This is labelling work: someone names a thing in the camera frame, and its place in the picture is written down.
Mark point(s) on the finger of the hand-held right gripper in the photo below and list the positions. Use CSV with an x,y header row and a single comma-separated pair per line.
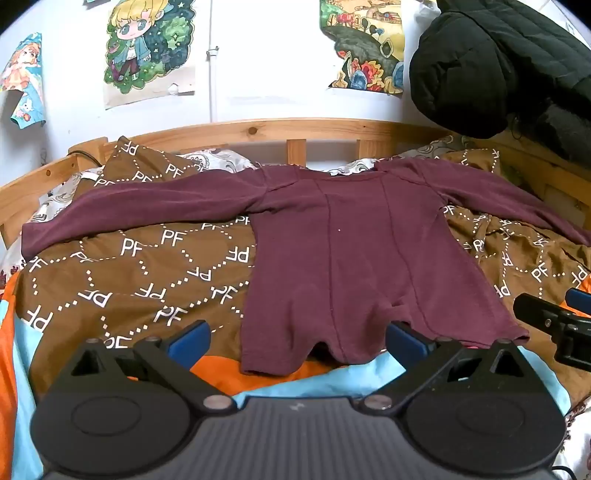
x,y
538,311
581,300

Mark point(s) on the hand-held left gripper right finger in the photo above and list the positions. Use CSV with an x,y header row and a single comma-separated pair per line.
x,y
402,342

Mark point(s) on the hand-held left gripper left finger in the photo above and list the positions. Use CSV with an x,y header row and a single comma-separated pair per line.
x,y
189,344

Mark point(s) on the maroon long-sleeve shirt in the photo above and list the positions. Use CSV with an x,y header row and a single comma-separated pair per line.
x,y
351,258

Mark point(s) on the brown printed blanket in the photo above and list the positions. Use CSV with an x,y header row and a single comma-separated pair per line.
x,y
152,277

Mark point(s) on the orange and blue blanket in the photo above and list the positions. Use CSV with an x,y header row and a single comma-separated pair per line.
x,y
295,385

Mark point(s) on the dark fuzzy cloth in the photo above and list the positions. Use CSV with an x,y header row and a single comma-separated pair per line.
x,y
563,127

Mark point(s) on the black puffer jacket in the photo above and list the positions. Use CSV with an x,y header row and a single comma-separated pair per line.
x,y
489,60

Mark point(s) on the wooden bed frame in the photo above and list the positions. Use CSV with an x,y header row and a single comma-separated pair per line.
x,y
277,131

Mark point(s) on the white wall pipe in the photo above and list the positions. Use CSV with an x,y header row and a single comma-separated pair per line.
x,y
214,83

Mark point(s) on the cartoon figure wall poster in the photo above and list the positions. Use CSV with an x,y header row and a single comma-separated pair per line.
x,y
138,50

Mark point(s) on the colourful landscape wall poster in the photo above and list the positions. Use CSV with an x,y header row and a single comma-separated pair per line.
x,y
364,46

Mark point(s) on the orange-haired figure wall poster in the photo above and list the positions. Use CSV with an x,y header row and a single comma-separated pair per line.
x,y
25,83

